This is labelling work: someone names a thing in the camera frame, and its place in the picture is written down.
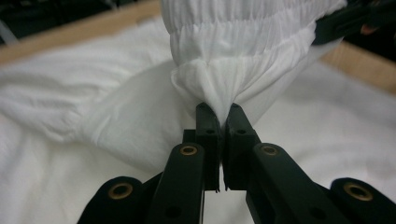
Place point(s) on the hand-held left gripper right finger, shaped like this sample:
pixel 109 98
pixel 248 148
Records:
pixel 238 146

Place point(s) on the light wooden table edge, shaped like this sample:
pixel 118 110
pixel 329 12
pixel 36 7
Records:
pixel 77 31

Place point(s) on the white sheet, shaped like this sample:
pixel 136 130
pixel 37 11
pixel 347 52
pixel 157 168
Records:
pixel 327 124

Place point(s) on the white elastic-waist garment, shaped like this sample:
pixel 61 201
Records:
pixel 236 46

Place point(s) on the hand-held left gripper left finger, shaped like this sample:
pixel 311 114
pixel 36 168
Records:
pixel 211 146

